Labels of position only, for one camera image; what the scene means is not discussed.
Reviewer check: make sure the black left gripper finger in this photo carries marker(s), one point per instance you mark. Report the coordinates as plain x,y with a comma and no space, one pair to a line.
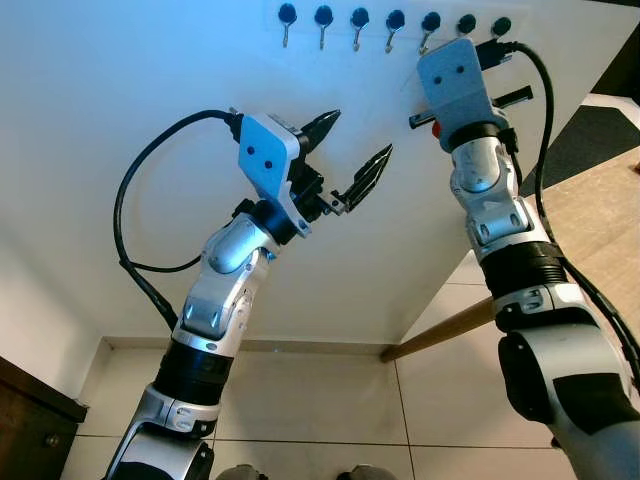
368,175
320,130

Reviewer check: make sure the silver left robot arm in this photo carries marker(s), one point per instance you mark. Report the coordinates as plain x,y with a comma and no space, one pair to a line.
225,270

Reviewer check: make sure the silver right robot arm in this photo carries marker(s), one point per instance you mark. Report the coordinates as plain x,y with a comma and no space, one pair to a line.
545,360

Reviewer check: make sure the dark blue rug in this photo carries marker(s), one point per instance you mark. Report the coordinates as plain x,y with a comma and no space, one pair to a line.
600,140

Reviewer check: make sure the wooden table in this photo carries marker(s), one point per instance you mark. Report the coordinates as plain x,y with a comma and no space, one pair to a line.
600,230

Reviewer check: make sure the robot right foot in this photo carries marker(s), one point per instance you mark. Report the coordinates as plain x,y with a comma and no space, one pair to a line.
362,472

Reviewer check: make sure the dark brown cabinet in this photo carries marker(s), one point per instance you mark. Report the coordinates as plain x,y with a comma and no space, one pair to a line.
35,430

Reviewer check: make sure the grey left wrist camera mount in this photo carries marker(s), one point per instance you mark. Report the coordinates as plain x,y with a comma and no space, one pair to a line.
265,150

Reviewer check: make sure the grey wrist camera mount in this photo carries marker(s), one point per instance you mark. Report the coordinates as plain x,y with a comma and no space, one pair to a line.
265,150
458,85

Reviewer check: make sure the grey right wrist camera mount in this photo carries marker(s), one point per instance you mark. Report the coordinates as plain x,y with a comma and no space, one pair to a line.
458,85

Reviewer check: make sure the black knob wall hook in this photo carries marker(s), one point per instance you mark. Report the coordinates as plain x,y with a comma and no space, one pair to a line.
395,19
359,17
287,13
323,15
502,25
431,21
466,22

